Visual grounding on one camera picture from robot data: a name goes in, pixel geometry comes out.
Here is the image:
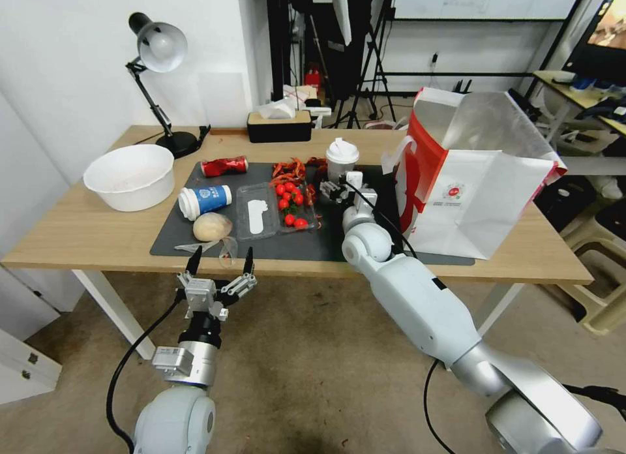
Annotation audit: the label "background wooden desk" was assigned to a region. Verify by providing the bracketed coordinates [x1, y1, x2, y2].
[531, 70, 626, 134]

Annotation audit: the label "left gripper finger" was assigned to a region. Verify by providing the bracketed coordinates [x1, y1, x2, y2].
[218, 246, 259, 307]
[175, 245, 204, 304]

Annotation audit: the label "clear plastic wrapper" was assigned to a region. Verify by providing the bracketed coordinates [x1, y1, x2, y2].
[173, 234, 239, 268]

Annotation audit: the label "beige plastic stool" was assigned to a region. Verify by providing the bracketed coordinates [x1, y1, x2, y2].
[557, 208, 626, 333]

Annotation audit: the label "black desk lamp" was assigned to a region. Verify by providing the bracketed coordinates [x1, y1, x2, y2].
[125, 11, 199, 160]

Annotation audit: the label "dark grey desk mat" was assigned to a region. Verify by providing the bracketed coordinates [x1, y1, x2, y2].
[148, 160, 476, 267]

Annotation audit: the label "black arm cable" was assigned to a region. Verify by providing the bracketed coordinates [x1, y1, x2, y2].
[106, 291, 188, 450]
[423, 359, 460, 454]

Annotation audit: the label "crushed red drink can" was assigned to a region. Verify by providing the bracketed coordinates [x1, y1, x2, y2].
[201, 155, 249, 178]

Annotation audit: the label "large white bowl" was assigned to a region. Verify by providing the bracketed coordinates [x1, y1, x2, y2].
[82, 144, 177, 213]

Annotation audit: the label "large whiteboard screen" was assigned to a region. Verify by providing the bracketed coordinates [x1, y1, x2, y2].
[390, 0, 590, 22]

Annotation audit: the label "black tripod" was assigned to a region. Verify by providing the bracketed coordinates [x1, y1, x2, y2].
[334, 0, 398, 130]

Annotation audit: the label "pale bread bun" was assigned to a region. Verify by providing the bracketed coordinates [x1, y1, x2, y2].
[192, 212, 233, 241]

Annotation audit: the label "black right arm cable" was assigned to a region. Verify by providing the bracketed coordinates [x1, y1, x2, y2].
[423, 359, 460, 454]

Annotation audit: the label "computer monitor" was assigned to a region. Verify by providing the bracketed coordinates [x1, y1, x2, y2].
[561, 0, 626, 85]

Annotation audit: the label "white cabinet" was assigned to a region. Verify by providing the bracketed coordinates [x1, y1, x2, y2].
[0, 263, 63, 407]

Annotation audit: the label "white lidded coffee cup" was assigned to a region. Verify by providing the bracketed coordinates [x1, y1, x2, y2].
[325, 136, 361, 182]

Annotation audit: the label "white flat label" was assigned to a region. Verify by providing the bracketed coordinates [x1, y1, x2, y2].
[246, 198, 269, 235]

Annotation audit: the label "blue white paper cup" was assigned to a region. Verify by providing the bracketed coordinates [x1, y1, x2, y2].
[177, 183, 233, 223]

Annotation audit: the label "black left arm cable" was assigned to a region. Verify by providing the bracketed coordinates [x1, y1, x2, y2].
[106, 291, 188, 450]

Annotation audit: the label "white photo reflector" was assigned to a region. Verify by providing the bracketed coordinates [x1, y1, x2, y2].
[326, 0, 355, 48]

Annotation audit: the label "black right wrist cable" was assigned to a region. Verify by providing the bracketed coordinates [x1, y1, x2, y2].
[342, 181, 418, 258]

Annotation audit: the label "wooden table white legs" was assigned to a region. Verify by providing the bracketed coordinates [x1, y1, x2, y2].
[0, 125, 595, 362]

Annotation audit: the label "red white delivery bag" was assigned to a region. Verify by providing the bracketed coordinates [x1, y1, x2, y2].
[381, 87, 569, 262]

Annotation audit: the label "black wood-topped tissue box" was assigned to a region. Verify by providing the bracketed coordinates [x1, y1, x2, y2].
[246, 110, 314, 144]

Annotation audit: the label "white tissue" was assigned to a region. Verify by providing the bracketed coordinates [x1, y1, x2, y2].
[251, 98, 298, 122]

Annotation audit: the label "clear disposable takeout box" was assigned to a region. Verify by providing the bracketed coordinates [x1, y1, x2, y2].
[235, 179, 323, 243]

